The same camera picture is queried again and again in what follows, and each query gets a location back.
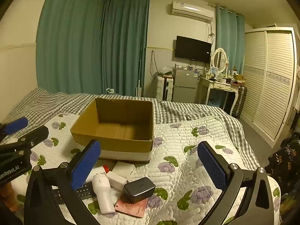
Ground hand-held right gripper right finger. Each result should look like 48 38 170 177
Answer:
197 141 282 225

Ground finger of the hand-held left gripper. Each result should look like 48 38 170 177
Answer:
0 117 29 136
0 126 49 156

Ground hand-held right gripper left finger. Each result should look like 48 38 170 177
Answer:
23 139 102 225

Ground white jar with red band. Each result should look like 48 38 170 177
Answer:
92 165 110 176

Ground black remote control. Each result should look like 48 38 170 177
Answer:
53 181 97 204

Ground white hand-held device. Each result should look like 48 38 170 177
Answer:
92 173 116 214

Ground small white box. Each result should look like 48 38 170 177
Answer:
106 172 128 189

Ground brown cardboard box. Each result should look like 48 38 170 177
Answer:
70 98 154 164

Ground dark grey case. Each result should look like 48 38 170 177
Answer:
123 177 156 204

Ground red patterned pouch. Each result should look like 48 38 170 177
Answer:
114 198 149 218

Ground person's left hand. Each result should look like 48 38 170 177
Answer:
0 184 18 212

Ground floral white quilt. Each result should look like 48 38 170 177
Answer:
9 113 282 225

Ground dark suitcase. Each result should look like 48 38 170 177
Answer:
231 85 248 119

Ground person's dark printed clothing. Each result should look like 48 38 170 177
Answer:
265 129 300 216

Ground white dressing table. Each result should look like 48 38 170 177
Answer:
199 76 239 116

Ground grey small fridge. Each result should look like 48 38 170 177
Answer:
172 67 198 104

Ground white suitcase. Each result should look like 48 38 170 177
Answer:
156 75 174 101

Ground white flat mop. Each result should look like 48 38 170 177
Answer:
136 46 144 96

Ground white louvred wardrobe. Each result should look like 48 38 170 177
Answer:
240 27 298 147

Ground white oval mirror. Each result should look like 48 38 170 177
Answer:
211 47 228 74

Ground hanging white cloth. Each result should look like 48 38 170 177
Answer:
295 63 300 112

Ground narrow light teal curtain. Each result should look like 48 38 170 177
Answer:
216 5 245 75

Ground air conditioner pipe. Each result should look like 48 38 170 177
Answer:
206 22 215 44

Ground white air conditioner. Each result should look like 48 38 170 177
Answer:
171 1 215 24

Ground black wall television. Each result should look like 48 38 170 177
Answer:
175 36 212 64

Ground dark wall cables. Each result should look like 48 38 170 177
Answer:
151 50 160 79

